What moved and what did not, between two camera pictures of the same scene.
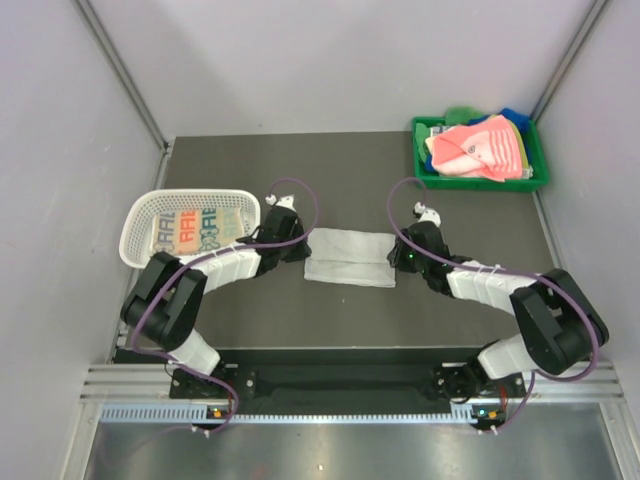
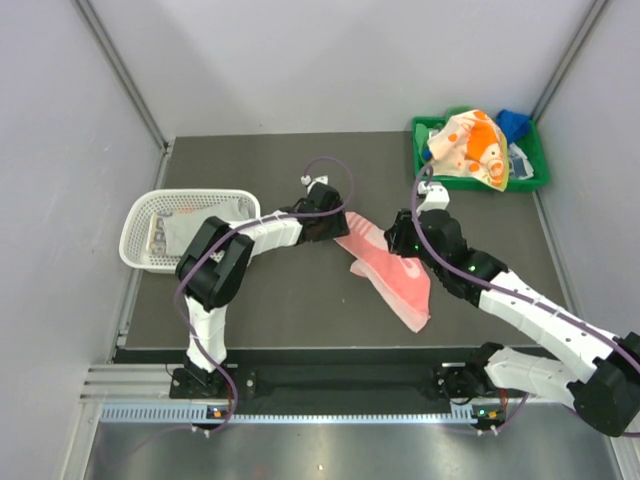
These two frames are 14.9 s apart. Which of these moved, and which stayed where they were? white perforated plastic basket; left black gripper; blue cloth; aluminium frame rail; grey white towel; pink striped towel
Moved: pink striped towel; left black gripper; grey white towel
Stayed: blue cloth; aluminium frame rail; white perforated plastic basket
